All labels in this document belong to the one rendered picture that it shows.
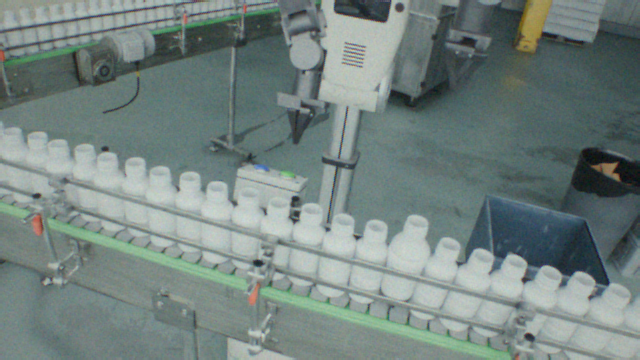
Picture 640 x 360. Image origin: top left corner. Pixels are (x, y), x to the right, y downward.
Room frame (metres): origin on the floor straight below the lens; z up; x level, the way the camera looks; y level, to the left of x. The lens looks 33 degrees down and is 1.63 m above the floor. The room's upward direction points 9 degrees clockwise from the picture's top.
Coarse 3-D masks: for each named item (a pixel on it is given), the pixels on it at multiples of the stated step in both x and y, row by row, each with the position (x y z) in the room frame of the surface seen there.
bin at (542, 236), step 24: (480, 216) 1.14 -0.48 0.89; (504, 216) 1.15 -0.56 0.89; (528, 216) 1.14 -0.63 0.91; (552, 216) 1.13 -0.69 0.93; (576, 216) 1.12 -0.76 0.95; (480, 240) 1.03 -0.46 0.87; (504, 240) 1.15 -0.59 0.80; (528, 240) 1.13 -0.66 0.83; (552, 240) 1.12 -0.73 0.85; (576, 240) 1.10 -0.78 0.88; (528, 264) 1.13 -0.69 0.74; (552, 264) 1.12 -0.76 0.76; (576, 264) 1.02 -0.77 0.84; (600, 264) 0.91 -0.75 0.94; (600, 288) 0.81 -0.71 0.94
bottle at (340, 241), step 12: (336, 216) 0.64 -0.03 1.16; (348, 216) 0.65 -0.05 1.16; (336, 228) 0.62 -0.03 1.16; (348, 228) 0.62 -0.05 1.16; (324, 240) 0.63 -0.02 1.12; (336, 240) 0.62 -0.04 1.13; (348, 240) 0.62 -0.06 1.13; (336, 252) 0.61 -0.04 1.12; (348, 252) 0.61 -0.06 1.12; (324, 264) 0.61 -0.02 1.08; (336, 264) 0.61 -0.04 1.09; (348, 264) 0.61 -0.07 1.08; (324, 276) 0.61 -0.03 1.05; (336, 276) 0.61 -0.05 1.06; (348, 276) 0.62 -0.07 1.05; (324, 288) 0.61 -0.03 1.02
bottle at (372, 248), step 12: (372, 228) 0.65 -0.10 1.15; (384, 228) 0.64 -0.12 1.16; (360, 240) 0.63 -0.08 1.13; (372, 240) 0.61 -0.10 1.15; (384, 240) 0.62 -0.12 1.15; (360, 252) 0.61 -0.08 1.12; (372, 252) 0.61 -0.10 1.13; (384, 252) 0.61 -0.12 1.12; (384, 264) 0.61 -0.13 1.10; (360, 276) 0.60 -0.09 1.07; (372, 276) 0.60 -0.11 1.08; (360, 288) 0.60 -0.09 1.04; (372, 288) 0.60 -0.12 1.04; (360, 300) 0.60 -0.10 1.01; (372, 300) 0.61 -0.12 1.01
